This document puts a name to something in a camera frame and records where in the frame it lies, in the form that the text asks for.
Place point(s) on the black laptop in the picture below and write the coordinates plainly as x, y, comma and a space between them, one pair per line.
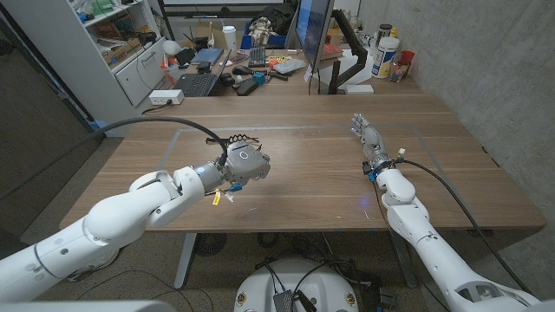
197, 84

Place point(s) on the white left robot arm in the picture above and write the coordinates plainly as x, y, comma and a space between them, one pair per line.
117, 216

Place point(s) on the black computer mouse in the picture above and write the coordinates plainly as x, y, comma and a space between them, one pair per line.
241, 70

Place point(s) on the small grey keyboard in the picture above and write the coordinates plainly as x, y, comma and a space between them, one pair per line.
289, 66

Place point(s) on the white robot torso edge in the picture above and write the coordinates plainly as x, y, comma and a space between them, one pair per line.
86, 307

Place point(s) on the grey table leg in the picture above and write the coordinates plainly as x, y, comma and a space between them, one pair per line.
403, 260
185, 260

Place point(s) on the blue cube box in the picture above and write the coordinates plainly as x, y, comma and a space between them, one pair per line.
259, 78

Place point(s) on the black oval case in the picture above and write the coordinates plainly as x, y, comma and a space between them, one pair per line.
247, 87

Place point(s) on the white tumbler cup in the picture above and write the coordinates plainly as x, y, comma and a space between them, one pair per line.
229, 38

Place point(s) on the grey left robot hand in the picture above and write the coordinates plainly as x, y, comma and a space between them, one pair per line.
247, 164

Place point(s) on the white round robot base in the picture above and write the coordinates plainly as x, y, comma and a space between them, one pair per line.
321, 286

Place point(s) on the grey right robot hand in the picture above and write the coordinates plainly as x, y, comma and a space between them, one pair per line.
372, 141

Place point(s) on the red book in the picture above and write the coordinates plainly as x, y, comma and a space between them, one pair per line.
331, 51

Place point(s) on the white sneaker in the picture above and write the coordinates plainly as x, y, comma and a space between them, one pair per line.
104, 265

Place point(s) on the black jacket pile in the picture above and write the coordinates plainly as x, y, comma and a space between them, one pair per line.
277, 17

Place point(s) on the white canister blue label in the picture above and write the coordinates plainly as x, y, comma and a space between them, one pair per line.
384, 58

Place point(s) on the blue notebook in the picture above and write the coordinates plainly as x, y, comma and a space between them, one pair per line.
208, 55

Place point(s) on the white shelf cabinet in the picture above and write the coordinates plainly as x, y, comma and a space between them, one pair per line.
82, 65

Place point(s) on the round black floor fan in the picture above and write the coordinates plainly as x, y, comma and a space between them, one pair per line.
210, 244

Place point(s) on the blue storage bin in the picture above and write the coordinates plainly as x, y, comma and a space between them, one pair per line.
247, 42

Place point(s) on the red cup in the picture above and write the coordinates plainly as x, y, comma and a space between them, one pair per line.
407, 57

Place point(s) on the white power strip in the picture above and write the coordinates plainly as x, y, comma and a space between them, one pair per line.
166, 97

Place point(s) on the flat white box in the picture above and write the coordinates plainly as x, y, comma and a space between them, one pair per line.
359, 89

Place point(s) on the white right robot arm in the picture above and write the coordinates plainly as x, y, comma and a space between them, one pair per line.
433, 255

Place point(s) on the computer monitor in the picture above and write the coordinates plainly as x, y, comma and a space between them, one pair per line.
313, 30

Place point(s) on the black framed wall screen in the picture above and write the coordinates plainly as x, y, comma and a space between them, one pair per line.
225, 11

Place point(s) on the black keyboard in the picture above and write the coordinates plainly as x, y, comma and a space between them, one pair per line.
256, 56

